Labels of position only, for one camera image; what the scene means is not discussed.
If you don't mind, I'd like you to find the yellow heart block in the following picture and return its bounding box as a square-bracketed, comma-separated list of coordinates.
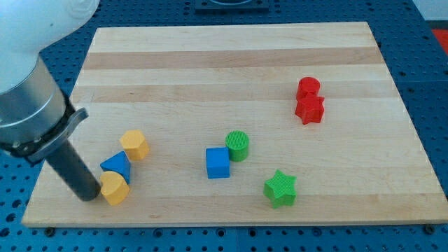
[100, 171, 130, 206]

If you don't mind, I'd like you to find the wooden board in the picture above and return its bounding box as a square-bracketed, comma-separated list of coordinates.
[22, 22, 447, 228]

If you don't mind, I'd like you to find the silver flange with clamp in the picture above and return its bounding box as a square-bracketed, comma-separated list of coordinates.
[1, 58, 88, 164]

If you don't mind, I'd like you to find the blue cube block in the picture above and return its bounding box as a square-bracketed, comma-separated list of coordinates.
[206, 147, 230, 179]

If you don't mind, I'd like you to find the blue triangle block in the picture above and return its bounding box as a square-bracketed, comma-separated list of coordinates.
[100, 151, 131, 184]

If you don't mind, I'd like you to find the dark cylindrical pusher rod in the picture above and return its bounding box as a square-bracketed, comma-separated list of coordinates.
[46, 141, 101, 202]

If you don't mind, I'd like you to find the red cylinder block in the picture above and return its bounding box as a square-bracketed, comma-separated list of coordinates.
[296, 76, 321, 100]

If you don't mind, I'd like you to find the green star block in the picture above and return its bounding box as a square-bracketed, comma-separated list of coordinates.
[263, 169, 297, 209]

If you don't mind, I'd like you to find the red star block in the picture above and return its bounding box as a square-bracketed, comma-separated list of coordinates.
[295, 94, 325, 125]

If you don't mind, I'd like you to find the green cylinder block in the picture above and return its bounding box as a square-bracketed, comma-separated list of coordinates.
[225, 130, 249, 162]

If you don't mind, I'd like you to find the yellow hexagon block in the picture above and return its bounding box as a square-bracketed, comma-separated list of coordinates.
[119, 129, 150, 160]

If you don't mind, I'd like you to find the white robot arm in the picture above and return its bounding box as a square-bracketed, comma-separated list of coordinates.
[1, 0, 100, 201]

